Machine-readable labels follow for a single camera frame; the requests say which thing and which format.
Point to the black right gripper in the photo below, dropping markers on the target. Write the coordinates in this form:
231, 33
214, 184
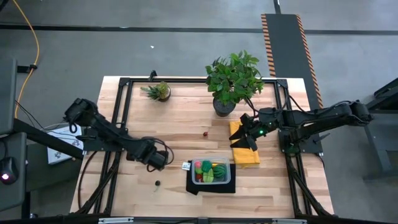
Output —
267, 121

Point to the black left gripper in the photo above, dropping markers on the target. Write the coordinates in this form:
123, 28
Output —
144, 153

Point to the striped green toy watermelon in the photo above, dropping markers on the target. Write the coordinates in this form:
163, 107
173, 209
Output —
220, 171

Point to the dark green toy bell pepper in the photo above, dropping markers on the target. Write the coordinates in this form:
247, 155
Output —
206, 166

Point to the pink toy raspberry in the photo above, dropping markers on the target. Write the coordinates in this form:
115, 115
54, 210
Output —
197, 164

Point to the light green toy starfruit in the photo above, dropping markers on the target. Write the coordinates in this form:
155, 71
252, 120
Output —
208, 176

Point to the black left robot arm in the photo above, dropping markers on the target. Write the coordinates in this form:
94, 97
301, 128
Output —
105, 129

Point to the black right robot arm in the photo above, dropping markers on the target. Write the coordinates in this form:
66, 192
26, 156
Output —
323, 116

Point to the clear plastic tupperware container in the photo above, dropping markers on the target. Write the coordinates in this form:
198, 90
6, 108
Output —
196, 159

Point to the yellow cloth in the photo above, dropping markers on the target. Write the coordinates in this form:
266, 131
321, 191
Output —
245, 158

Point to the dark brown toy cherry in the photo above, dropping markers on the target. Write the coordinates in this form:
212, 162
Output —
157, 183

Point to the dark red toy cherry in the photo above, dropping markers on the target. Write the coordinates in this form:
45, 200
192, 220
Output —
205, 134

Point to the white label tag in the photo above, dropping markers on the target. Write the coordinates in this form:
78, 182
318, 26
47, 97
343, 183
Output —
186, 166

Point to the leafy green potted plant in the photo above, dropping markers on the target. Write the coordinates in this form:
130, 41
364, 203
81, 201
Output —
233, 81

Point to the small potted succulent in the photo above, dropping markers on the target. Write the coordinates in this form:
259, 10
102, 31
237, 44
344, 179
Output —
161, 91

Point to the black folded cloth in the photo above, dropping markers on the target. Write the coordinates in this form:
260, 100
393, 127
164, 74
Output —
211, 188

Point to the white printed paper sheet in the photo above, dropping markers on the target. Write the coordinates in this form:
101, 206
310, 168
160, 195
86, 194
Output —
59, 155

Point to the black mat with striped edges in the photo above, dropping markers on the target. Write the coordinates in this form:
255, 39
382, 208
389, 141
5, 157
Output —
284, 40

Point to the black diagonal stand beam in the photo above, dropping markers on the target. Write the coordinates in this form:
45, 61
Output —
37, 135

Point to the dark metal workbench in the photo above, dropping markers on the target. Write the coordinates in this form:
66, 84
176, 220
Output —
382, 149

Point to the black device with glowing light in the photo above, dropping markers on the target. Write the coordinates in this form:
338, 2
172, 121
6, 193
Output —
7, 171

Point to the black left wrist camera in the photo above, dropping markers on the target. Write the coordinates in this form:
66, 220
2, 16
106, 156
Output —
159, 161

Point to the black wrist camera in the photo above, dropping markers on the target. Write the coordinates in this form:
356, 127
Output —
159, 161
244, 119

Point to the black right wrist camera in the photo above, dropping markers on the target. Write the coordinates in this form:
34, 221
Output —
244, 119

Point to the black aluminium table frame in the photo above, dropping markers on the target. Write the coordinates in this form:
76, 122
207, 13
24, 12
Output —
186, 80

